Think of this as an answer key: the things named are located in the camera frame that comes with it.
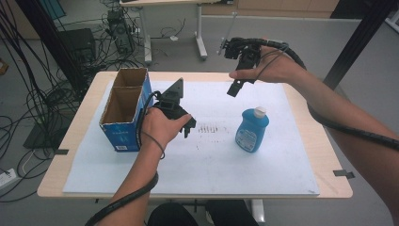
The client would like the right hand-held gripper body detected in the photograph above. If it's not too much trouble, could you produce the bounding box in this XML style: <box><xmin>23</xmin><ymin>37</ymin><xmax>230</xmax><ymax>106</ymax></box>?
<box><xmin>219</xmin><ymin>37</ymin><xmax>262</xmax><ymax>72</ymax></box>

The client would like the person's right leg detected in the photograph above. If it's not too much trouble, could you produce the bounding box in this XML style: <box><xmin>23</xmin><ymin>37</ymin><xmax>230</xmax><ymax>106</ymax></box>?
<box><xmin>205</xmin><ymin>199</ymin><xmax>260</xmax><ymax>226</ymax></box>

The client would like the white table leg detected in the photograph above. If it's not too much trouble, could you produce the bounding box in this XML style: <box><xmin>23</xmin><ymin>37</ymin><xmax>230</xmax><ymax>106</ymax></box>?
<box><xmin>249</xmin><ymin>199</ymin><xmax>266</xmax><ymax>224</ymax></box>

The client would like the blue cardboard box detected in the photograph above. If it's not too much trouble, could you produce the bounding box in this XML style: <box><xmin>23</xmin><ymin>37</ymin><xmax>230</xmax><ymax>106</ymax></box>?
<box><xmin>99</xmin><ymin>67</ymin><xmax>154</xmax><ymax>153</ymax></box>

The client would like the black equipment box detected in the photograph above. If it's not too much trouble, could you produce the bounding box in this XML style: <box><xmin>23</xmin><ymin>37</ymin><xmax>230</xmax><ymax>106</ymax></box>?
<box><xmin>58</xmin><ymin>27</ymin><xmax>97</xmax><ymax>65</ymax></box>

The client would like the person's leg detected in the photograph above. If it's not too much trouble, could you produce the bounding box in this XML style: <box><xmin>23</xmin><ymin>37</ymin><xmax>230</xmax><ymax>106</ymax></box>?
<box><xmin>147</xmin><ymin>202</ymin><xmax>200</xmax><ymax>226</ymax></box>
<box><xmin>205</xmin><ymin>199</ymin><xmax>260</xmax><ymax>226</ymax></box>

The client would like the blue bottle with white cap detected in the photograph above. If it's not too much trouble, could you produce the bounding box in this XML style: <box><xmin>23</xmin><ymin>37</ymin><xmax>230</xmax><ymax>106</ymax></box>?
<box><xmin>234</xmin><ymin>106</ymin><xmax>270</xmax><ymax>153</ymax></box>

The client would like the light wooden table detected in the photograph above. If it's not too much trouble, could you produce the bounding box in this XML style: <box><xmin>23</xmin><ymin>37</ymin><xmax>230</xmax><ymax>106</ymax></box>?
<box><xmin>37</xmin><ymin>71</ymin><xmax>354</xmax><ymax>200</ymax></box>

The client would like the tangle of black floor cables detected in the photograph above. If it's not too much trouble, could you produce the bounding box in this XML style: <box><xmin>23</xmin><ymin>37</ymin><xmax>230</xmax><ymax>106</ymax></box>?
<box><xmin>0</xmin><ymin>0</ymin><xmax>104</xmax><ymax>203</ymax></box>

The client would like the black computer tower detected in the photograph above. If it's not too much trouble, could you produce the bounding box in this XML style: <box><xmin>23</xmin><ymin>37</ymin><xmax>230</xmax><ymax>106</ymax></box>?
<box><xmin>106</xmin><ymin>8</ymin><xmax>136</xmax><ymax>55</ymax></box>

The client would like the wooden cabinet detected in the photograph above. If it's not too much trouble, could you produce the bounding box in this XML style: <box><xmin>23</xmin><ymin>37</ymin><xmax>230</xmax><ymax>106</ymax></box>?
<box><xmin>201</xmin><ymin>0</ymin><xmax>341</xmax><ymax>19</ymax></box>

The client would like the black metal pole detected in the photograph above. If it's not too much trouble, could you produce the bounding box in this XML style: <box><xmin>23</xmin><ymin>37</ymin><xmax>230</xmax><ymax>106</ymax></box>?
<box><xmin>323</xmin><ymin>0</ymin><xmax>399</xmax><ymax>91</ymax></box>

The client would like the person's right hand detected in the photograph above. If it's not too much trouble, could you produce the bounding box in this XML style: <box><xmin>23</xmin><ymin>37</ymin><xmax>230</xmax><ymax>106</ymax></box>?
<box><xmin>229</xmin><ymin>45</ymin><xmax>308</xmax><ymax>85</ymax></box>

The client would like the white power strip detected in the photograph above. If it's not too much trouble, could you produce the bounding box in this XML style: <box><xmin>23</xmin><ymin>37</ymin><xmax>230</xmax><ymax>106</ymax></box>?
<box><xmin>0</xmin><ymin>168</ymin><xmax>17</xmax><ymax>190</ymax></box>

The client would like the white table mat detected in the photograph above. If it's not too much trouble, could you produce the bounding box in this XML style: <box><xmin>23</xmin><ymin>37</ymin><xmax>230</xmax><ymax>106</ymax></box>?
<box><xmin>62</xmin><ymin>79</ymin><xmax>321</xmax><ymax>196</ymax></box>

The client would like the person's left hand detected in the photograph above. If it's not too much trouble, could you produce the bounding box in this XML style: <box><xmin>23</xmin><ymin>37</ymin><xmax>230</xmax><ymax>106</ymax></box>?
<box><xmin>140</xmin><ymin>107</ymin><xmax>193</xmax><ymax>154</ymax></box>

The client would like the black metal stand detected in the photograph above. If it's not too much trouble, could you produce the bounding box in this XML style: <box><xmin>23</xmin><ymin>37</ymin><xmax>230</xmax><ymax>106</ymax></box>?
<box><xmin>14</xmin><ymin>0</ymin><xmax>88</xmax><ymax>93</ymax></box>

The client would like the white background desk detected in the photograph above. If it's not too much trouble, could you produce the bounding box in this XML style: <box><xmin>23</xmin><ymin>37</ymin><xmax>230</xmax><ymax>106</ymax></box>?
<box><xmin>119</xmin><ymin>0</ymin><xmax>239</xmax><ymax>63</ymax></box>

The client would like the person's left leg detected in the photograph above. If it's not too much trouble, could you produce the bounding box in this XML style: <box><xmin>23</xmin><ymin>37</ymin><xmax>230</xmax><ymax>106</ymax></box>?
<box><xmin>147</xmin><ymin>202</ymin><xmax>200</xmax><ymax>226</ymax></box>

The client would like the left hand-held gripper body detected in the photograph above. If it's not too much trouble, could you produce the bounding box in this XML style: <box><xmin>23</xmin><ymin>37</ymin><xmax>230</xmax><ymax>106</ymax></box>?
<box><xmin>152</xmin><ymin>77</ymin><xmax>189</xmax><ymax>121</ymax></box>

